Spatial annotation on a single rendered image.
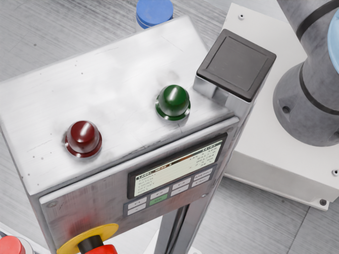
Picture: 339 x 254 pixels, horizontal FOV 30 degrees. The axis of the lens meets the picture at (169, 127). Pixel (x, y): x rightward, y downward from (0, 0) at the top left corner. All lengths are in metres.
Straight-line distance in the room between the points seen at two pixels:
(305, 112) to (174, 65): 0.57
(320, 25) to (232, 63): 0.50
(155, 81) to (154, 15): 0.73
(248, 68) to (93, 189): 0.14
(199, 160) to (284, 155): 0.56
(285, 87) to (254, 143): 0.10
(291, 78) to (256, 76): 0.59
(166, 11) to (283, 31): 0.22
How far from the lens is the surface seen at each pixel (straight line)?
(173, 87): 0.45
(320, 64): 0.95
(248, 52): 0.47
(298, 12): 0.97
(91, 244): 0.57
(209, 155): 0.50
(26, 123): 0.46
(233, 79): 0.46
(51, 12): 1.29
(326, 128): 1.04
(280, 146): 1.06
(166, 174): 0.49
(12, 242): 0.84
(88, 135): 0.43
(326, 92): 0.97
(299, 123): 1.04
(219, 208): 1.12
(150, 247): 1.09
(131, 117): 0.46
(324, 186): 1.07
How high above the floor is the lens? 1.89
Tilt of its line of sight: 65 degrees down
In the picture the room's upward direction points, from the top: 11 degrees clockwise
